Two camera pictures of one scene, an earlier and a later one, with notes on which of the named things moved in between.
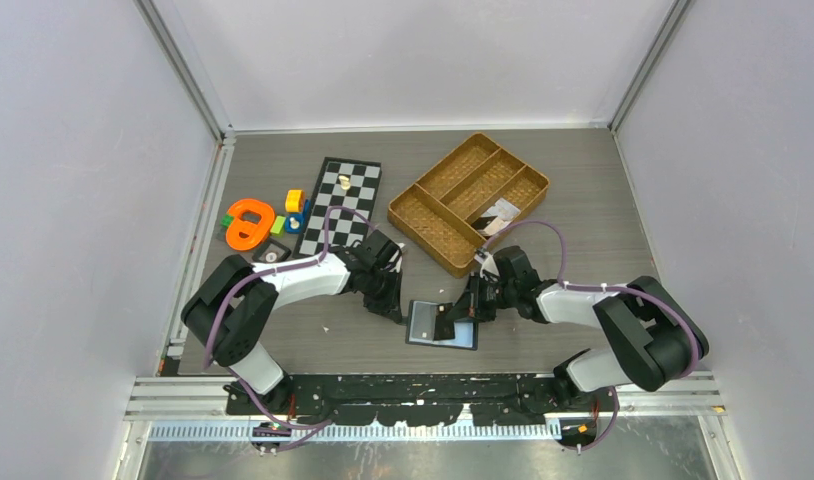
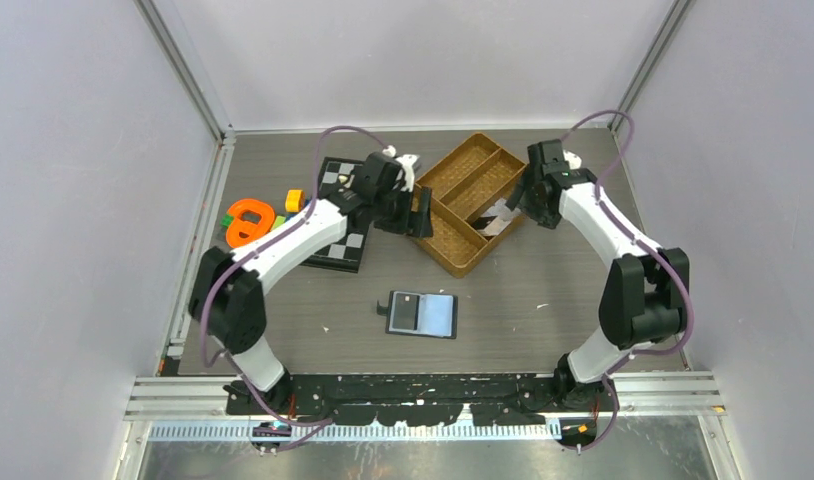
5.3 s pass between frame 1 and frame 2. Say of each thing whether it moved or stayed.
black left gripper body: moved
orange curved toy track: stayed
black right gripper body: moved
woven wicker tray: stayed
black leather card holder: moved
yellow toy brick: stayed
